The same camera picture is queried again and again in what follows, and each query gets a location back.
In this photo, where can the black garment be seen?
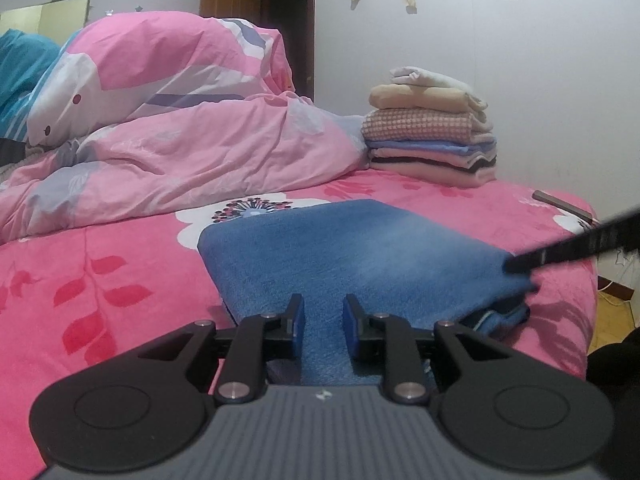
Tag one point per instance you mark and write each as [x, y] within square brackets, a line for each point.
[12, 152]

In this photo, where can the blue denim jeans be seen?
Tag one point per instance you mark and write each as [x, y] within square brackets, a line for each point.
[375, 245]

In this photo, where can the teal pillow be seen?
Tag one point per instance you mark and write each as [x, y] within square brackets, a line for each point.
[25, 75]

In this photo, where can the pink floral bed sheet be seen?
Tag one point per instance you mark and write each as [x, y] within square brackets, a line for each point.
[125, 260]

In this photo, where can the stack of folded clothes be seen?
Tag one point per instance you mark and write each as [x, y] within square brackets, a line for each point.
[425, 130]

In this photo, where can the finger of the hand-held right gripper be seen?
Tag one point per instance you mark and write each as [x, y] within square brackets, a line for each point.
[545, 257]

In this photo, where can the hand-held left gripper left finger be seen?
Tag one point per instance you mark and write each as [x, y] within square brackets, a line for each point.
[299, 320]

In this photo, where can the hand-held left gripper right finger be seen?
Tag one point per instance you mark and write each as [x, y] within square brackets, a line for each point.
[350, 322]

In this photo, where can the dark rectangular booklet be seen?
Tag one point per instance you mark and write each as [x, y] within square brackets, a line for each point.
[562, 206]

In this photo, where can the pale yellow wardrobe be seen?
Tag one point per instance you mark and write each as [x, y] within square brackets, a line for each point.
[50, 20]

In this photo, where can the pink patchwork duvet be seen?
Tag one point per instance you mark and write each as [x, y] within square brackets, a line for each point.
[200, 150]

